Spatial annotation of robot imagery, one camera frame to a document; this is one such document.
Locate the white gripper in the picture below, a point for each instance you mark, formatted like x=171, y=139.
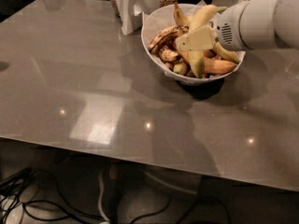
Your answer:
x=228, y=32

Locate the large yellow-green banana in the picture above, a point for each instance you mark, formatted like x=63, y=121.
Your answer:
x=201, y=18

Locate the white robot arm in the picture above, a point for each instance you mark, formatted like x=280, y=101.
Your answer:
x=274, y=24

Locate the yellow banana right side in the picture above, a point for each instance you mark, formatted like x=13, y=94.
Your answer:
x=226, y=54

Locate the upright brown-tipped banana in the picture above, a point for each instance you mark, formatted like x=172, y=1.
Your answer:
x=179, y=16

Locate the orange ripe banana bottom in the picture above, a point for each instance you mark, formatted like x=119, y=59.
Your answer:
x=218, y=66

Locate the small green-yellow banana piece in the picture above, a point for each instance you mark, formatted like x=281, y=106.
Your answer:
x=180, y=68

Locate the small bruised banana piece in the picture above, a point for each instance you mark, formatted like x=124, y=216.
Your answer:
x=167, y=55

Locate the brown spotted banana left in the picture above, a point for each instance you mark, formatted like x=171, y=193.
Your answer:
x=168, y=34

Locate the white paper-lined bowl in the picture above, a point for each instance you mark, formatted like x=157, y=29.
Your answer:
x=153, y=25

